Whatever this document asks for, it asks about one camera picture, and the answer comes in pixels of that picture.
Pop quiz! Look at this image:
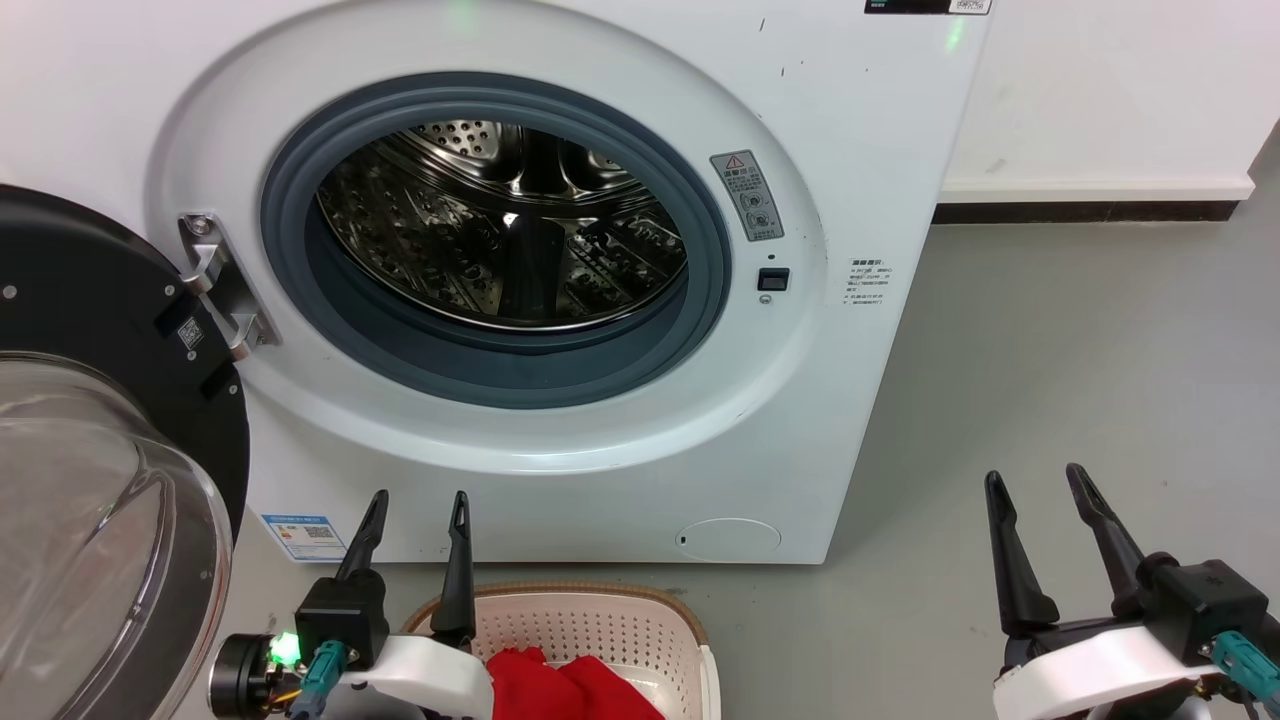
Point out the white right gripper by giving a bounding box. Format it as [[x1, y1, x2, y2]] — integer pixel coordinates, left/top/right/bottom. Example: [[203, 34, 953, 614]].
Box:
[[985, 463, 1219, 720]]

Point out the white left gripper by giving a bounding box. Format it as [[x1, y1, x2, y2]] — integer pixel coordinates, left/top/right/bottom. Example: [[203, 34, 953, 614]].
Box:
[[335, 490, 495, 720]]

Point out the red garment with white stripe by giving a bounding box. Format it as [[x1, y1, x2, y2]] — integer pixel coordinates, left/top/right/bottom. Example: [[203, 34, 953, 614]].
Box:
[[487, 647, 666, 720]]

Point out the cream perforated laundry basket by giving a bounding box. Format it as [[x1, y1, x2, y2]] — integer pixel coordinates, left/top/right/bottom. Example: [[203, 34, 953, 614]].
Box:
[[403, 583, 721, 720]]

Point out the stainless steel washing machine drum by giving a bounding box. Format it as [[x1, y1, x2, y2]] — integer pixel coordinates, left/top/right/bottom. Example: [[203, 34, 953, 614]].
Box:
[[316, 120, 689, 331]]

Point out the black washer door with glass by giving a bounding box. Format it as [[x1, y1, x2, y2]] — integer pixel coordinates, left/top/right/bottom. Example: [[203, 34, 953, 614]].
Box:
[[0, 185, 251, 720]]

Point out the blue energy label sticker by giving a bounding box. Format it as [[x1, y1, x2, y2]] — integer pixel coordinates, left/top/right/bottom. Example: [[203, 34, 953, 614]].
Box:
[[260, 514, 347, 563]]

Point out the grey rubber door gasket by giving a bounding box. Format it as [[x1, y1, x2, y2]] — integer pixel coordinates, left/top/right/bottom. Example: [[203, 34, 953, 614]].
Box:
[[260, 72, 733, 409]]

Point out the white front-load washing machine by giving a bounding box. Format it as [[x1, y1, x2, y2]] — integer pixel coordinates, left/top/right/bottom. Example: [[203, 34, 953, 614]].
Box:
[[0, 0, 993, 566]]

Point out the round white filter cover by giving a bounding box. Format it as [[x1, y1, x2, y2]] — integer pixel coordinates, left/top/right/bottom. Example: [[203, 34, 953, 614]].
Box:
[[676, 518, 783, 562]]

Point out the silver door hinge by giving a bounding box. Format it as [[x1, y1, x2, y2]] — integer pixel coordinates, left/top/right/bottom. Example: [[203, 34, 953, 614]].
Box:
[[178, 213, 281, 361]]

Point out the white text label sticker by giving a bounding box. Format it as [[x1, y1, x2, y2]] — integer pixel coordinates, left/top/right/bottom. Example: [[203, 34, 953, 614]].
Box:
[[845, 258, 894, 307]]

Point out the grey warning sticker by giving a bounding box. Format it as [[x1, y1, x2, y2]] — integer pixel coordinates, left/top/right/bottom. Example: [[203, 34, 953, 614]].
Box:
[[710, 151, 785, 242]]

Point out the teal left camera plug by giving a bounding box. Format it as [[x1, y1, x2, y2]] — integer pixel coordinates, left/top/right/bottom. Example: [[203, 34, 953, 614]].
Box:
[[288, 643, 347, 720]]

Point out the teal camera plug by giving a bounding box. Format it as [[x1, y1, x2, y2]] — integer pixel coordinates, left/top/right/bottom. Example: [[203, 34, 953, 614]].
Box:
[[288, 643, 347, 720], [1213, 632, 1280, 703]]

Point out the teal right camera plug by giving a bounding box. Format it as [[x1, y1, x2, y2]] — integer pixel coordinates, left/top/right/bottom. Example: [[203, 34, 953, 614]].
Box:
[[1213, 632, 1280, 703]]

